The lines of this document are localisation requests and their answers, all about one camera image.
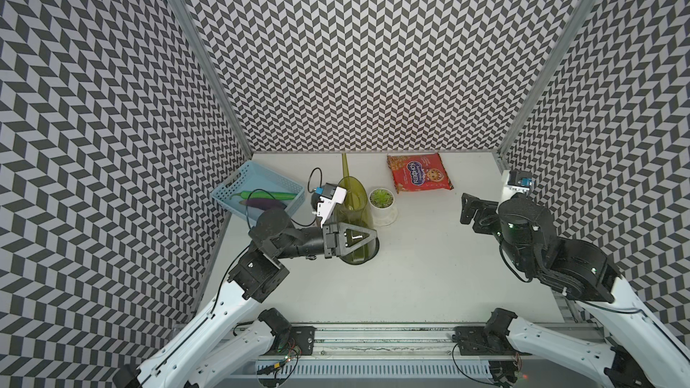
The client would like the corner aluminium post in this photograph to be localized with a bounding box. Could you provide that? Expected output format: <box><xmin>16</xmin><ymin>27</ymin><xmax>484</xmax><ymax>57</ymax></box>
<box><xmin>167</xmin><ymin>0</ymin><xmax>253</xmax><ymax>158</ymax></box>
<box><xmin>496</xmin><ymin>0</ymin><xmax>598</xmax><ymax>162</ymax></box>

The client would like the dark round saucer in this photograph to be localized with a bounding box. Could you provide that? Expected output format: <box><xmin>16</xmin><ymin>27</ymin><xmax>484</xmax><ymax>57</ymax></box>
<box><xmin>370</xmin><ymin>238</ymin><xmax>380</xmax><ymax>259</ymax></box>

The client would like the left corner aluminium post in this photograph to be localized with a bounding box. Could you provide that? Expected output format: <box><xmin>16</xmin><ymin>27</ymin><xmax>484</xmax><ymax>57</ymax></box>
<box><xmin>167</xmin><ymin>0</ymin><xmax>253</xmax><ymax>158</ymax></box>

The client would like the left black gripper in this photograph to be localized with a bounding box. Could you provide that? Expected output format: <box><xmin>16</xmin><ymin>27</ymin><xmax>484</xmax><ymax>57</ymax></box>
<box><xmin>272</xmin><ymin>219</ymin><xmax>375</xmax><ymax>260</ymax></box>

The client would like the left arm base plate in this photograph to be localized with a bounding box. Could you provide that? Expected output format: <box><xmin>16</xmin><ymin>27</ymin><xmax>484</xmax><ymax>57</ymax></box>
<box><xmin>273</xmin><ymin>325</ymin><xmax>316</xmax><ymax>356</ymax></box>

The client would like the light blue plastic basket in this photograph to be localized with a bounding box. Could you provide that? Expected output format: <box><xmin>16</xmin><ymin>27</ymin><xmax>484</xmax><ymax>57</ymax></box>
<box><xmin>211</xmin><ymin>161</ymin><xmax>305</xmax><ymax>226</ymax></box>

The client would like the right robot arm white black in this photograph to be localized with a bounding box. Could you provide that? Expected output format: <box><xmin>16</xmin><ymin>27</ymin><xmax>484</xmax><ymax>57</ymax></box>
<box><xmin>460</xmin><ymin>194</ymin><xmax>689</xmax><ymax>387</ymax></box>

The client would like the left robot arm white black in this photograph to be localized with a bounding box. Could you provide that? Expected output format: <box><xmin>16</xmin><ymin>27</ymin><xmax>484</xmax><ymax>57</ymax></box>
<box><xmin>113</xmin><ymin>208</ymin><xmax>377</xmax><ymax>387</ymax></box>

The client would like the aluminium front rail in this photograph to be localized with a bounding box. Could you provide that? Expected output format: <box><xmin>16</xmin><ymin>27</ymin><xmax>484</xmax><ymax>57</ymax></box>
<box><xmin>161</xmin><ymin>322</ymin><xmax>616</xmax><ymax>362</ymax></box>

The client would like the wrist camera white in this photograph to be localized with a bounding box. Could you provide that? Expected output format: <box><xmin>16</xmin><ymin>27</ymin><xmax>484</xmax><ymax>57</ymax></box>
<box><xmin>500</xmin><ymin>170</ymin><xmax>535</xmax><ymax>203</ymax></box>
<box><xmin>317</xmin><ymin>183</ymin><xmax>347</xmax><ymax>227</ymax></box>

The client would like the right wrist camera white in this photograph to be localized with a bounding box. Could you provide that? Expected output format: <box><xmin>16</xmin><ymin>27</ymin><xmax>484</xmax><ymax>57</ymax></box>
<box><xmin>500</xmin><ymin>170</ymin><xmax>535</xmax><ymax>203</ymax></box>

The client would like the white pot green succulent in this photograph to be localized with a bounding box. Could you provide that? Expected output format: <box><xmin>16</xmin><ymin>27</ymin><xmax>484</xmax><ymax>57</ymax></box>
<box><xmin>368</xmin><ymin>188</ymin><xmax>398</xmax><ymax>226</ymax></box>

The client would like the green toy chili pepper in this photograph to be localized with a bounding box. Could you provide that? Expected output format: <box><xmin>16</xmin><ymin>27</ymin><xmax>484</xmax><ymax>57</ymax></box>
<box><xmin>231</xmin><ymin>190</ymin><xmax>298</xmax><ymax>201</ymax></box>

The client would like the right corner aluminium post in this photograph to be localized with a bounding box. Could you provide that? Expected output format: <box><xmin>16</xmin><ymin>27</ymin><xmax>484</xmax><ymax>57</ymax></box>
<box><xmin>496</xmin><ymin>0</ymin><xmax>598</xmax><ymax>162</ymax></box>

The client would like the purple toy eggplant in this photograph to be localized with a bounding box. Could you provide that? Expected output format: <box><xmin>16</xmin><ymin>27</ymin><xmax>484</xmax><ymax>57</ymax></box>
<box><xmin>240</xmin><ymin>198</ymin><xmax>287</xmax><ymax>210</ymax></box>

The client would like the blue pot pink succulent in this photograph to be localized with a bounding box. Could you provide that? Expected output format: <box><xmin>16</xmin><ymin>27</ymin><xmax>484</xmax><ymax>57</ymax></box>
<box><xmin>311</xmin><ymin>186</ymin><xmax>323</xmax><ymax>217</ymax></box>

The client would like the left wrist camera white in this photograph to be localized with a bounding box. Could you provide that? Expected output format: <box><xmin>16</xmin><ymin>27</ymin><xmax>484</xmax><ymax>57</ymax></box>
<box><xmin>317</xmin><ymin>183</ymin><xmax>347</xmax><ymax>227</ymax></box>

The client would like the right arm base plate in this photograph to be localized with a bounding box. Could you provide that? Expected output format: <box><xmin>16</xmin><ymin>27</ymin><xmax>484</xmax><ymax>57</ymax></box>
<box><xmin>452</xmin><ymin>325</ymin><xmax>523</xmax><ymax>357</ymax></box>

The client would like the red cookie snack bag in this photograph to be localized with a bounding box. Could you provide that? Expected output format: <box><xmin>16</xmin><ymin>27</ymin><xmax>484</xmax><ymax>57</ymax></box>
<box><xmin>386</xmin><ymin>153</ymin><xmax>454</xmax><ymax>193</ymax></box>

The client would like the green transparent watering can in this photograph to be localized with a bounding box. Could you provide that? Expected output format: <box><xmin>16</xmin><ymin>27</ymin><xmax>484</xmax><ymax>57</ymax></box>
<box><xmin>336</xmin><ymin>154</ymin><xmax>374</xmax><ymax>265</ymax></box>

